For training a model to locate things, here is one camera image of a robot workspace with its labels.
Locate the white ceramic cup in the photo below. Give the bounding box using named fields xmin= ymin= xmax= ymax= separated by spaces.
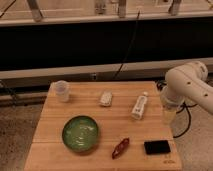
xmin=53 ymin=80 xmax=69 ymax=102

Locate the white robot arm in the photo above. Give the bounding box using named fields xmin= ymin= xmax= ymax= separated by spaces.
xmin=160 ymin=61 xmax=213 ymax=124

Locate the green ceramic bowl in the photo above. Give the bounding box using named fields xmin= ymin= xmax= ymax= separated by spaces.
xmin=62 ymin=115 xmax=99 ymax=153

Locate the white plastic bottle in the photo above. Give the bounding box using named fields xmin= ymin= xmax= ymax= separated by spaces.
xmin=132 ymin=92 xmax=148 ymax=120

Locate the black rectangular sponge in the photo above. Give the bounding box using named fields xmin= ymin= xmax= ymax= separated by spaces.
xmin=144 ymin=140 xmax=171 ymax=155

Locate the red chili pepper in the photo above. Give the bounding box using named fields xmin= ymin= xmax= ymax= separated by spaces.
xmin=112 ymin=138 xmax=130 ymax=159

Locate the small white packet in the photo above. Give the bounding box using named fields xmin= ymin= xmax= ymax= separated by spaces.
xmin=100 ymin=91 xmax=112 ymax=107

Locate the black hanging cable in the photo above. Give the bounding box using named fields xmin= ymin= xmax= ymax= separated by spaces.
xmin=111 ymin=9 xmax=141 ymax=81

